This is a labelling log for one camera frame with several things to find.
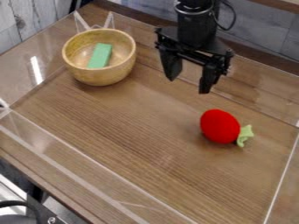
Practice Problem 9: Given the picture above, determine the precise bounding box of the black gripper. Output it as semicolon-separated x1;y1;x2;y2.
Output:
154;5;234;94

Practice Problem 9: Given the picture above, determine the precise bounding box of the green rectangular stick block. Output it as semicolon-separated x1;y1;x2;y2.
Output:
88;43;112;68

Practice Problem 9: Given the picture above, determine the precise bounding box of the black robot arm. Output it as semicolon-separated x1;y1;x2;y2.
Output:
154;0;236;94

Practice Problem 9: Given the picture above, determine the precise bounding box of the light wooden bowl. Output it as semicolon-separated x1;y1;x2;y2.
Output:
61;28;136;86

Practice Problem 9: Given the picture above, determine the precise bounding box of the red plush strawberry toy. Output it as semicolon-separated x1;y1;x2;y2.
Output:
200;109;254;147

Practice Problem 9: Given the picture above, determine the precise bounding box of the clear acrylic tray wall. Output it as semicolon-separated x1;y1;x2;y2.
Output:
0;15;299;224

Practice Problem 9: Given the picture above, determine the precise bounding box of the black metal bracket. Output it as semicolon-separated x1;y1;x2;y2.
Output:
25;195;68;224

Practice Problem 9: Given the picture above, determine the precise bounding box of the black cable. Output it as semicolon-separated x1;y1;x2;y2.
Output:
0;199;29;210

